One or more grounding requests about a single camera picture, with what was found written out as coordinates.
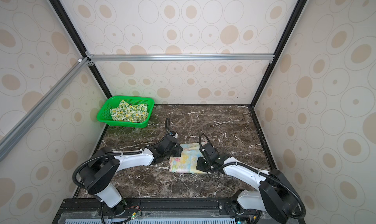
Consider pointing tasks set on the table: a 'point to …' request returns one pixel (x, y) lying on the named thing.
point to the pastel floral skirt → (187, 162)
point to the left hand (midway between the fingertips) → (186, 149)
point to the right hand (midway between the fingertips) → (201, 165)
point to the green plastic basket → (113, 101)
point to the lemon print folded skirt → (127, 112)
